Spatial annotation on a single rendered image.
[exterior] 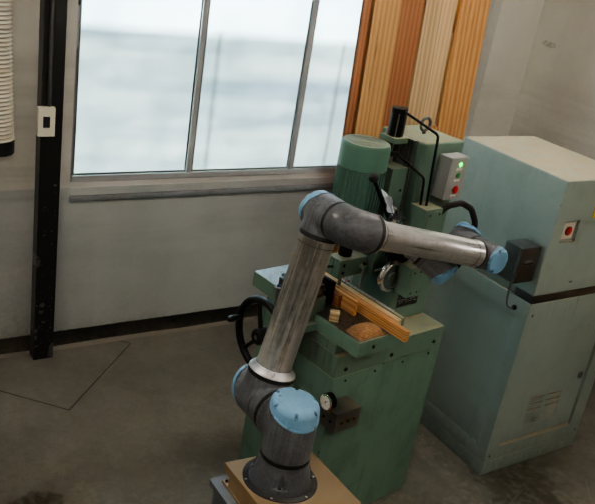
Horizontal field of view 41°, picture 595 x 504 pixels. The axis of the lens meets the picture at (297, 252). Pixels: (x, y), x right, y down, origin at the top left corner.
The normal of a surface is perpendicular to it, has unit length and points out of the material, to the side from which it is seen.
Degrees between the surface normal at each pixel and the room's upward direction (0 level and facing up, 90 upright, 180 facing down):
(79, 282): 90
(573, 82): 90
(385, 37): 87
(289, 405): 5
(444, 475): 0
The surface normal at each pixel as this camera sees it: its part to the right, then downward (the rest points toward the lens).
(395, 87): 0.54, 0.36
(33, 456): 0.15, -0.91
